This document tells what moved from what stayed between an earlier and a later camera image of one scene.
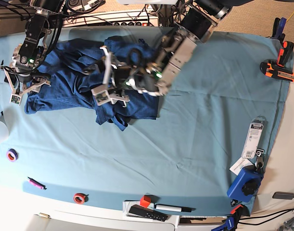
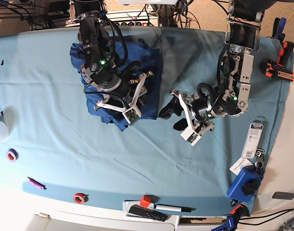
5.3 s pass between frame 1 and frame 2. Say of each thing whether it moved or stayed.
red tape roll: stayed
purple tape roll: stayed
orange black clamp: stayed
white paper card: stayed
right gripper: moved
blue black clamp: stayed
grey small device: stayed
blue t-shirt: moved
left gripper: moved
